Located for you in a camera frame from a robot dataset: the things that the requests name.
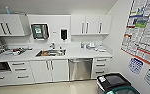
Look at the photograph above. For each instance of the stainless steel dishwasher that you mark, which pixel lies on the stainless steel dishwasher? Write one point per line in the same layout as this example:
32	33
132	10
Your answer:
80	69

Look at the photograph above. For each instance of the chrome sink faucet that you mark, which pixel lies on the chrome sink faucet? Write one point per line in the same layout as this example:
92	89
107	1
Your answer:
52	46

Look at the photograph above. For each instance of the stainless steel sink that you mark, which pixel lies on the stainless steel sink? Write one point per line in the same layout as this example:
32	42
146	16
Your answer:
51	53

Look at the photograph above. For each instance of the white narrow three-drawer unit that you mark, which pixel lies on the white narrow three-drawer unit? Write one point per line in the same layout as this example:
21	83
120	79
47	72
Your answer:
101	67

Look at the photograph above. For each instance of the white two-door sink cabinet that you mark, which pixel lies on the white two-door sink cabinet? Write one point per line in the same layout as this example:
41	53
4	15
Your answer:
49	70

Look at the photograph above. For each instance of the grey paper towel dispenser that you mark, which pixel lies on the grey paper towel dispenser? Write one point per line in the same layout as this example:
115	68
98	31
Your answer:
39	31

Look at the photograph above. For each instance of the grey bin with black lid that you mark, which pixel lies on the grey bin with black lid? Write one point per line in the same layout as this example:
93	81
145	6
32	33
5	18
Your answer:
111	81

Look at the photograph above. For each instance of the white wide drawer unit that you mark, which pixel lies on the white wide drawer unit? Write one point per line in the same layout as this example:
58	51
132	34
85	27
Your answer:
21	72

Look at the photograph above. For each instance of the dish rack with utensils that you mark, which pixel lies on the dish rack with utensils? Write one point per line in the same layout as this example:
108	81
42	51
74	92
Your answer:
12	51

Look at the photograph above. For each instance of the grey bin with green lid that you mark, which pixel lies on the grey bin with green lid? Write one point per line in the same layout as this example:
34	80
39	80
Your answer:
124	90

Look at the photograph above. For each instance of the white drawer under microwave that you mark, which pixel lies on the white drawer under microwave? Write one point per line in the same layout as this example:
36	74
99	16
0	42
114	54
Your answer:
0	80

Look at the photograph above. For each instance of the black wall soap dispenser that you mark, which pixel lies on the black wall soap dispenser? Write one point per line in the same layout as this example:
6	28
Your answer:
63	34

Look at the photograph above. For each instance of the small white wall label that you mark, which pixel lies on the small white wall label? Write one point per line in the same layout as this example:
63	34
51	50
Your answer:
54	32

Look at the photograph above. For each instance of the white three-door wall cabinet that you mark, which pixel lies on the white three-door wall cabinet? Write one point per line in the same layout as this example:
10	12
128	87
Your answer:
91	24

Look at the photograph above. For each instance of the small blue wall poster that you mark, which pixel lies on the small blue wall poster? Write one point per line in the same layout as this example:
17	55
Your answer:
135	65

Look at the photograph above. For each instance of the large wall notice poster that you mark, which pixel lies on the large wall notice poster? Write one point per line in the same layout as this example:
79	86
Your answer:
142	30

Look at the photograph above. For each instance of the white two-door wall cabinet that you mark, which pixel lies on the white two-door wall cabinet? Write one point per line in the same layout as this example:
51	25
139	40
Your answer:
9	25

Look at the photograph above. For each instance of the bottle on wall cabinet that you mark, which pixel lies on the bottle on wall cabinet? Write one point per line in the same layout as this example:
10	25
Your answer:
7	10

